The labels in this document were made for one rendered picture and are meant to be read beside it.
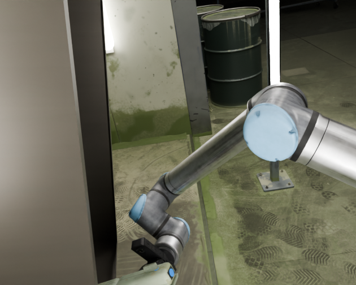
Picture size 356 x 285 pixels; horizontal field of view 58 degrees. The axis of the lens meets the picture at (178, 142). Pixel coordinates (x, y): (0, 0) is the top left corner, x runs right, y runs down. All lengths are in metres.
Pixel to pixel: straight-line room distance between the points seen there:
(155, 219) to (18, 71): 0.75
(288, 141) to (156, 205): 0.57
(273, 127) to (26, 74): 0.45
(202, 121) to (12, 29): 2.51
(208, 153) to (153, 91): 1.80
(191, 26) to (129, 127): 0.99
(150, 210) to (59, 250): 0.55
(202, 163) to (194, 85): 1.77
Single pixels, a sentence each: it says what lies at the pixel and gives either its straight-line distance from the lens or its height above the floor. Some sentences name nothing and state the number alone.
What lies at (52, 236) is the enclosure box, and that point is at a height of 1.06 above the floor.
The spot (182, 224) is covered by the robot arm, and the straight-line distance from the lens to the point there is 1.12.
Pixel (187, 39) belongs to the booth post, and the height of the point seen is 0.86.
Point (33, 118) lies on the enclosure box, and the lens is 0.45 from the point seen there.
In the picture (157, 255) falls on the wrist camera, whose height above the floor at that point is 0.69.
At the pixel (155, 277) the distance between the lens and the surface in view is 0.80.
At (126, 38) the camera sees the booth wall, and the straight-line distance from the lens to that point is 2.62.
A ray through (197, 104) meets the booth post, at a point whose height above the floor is 0.32.
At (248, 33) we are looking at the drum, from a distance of 3.20.
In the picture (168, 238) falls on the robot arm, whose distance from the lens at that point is 1.04.
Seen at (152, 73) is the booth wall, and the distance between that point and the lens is 2.67.
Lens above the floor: 1.39
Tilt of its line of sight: 29 degrees down
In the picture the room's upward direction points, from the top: 11 degrees counter-clockwise
